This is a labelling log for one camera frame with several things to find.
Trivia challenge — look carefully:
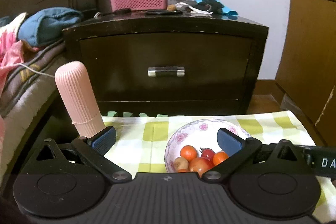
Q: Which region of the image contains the cherry tomato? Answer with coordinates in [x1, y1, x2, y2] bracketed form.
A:
[201, 148, 215, 161]

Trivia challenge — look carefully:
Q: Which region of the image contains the dark wooden nightstand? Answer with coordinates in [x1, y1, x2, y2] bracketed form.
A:
[63, 12, 269, 115]

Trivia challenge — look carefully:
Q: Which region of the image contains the clutter of clothes on nightstand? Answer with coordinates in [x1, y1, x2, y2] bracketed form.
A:
[166, 0, 238, 17]

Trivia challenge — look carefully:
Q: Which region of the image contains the green white checkered tablecloth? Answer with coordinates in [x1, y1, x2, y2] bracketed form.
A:
[101, 110, 336, 224]

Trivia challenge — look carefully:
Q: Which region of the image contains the white floral porcelain bowl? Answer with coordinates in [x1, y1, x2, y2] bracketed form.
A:
[165, 118, 251, 173]

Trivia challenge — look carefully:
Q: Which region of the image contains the large red tomato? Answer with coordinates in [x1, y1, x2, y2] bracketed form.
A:
[189, 157, 214, 177]

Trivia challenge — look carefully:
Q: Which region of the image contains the blue cloth bundle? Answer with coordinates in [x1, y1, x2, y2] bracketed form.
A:
[18, 7, 84, 47]

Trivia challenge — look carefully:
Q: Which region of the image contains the small orange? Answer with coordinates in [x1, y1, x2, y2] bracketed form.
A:
[213, 151, 229, 166]
[177, 169, 189, 173]
[180, 145, 198, 162]

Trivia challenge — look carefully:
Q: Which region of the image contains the silver black drawer handle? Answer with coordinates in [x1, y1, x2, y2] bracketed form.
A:
[147, 66, 185, 78]

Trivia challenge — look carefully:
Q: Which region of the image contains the white cord on bed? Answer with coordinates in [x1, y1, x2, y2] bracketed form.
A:
[15, 63, 56, 78]

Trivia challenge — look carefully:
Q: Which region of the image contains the brown wooden wardrobe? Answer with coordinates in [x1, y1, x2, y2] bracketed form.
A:
[276, 0, 335, 145]

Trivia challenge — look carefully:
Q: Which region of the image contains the pink patterned blanket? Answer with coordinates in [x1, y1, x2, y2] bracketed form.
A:
[0, 11, 40, 135]

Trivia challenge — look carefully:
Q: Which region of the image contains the brown longan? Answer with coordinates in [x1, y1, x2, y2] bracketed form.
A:
[173, 157, 189, 172]

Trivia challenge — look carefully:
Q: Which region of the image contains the pink ribbed cylindrical case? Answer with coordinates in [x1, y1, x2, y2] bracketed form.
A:
[55, 61, 105, 138]

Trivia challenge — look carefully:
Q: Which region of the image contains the bed mattress with grey sheet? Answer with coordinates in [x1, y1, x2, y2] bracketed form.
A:
[1, 39, 66, 187]

